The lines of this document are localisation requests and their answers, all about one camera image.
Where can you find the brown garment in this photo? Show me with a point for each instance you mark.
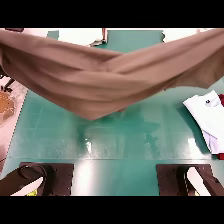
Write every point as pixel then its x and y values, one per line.
pixel 100 86

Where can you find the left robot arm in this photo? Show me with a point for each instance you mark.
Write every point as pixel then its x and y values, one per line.
pixel 23 181

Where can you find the white T-shirt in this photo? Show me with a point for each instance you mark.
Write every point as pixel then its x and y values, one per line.
pixel 208 115

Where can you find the red garment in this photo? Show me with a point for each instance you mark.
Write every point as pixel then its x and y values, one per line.
pixel 221 99

